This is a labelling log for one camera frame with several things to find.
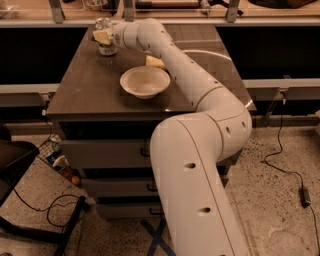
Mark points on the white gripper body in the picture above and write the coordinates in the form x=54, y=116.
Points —
x=117, y=36

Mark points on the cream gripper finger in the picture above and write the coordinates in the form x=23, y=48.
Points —
x=103, y=36

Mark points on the silver 7up soda can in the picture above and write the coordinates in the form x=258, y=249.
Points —
x=105, y=50

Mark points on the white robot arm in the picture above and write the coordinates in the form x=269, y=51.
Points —
x=185, y=149

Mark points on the yellow sponge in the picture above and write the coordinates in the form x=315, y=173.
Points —
x=154, y=62

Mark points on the white paper bowl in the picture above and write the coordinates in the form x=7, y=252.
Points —
x=145, y=82

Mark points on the grey drawer cabinet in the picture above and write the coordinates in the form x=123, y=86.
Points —
x=91, y=105

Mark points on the top grey drawer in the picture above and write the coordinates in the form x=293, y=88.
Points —
x=114, y=153

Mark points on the grey drawer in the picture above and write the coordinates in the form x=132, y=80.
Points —
x=114, y=153
x=129, y=210
x=142, y=186

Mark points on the middle grey drawer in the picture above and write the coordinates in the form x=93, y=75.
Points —
x=142, y=186

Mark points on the bottom grey drawer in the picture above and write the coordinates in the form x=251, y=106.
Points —
x=129, y=210

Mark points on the blue tape cross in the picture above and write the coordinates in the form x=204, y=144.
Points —
x=157, y=239

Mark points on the wire basket with items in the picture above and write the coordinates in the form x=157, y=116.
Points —
x=52, y=155

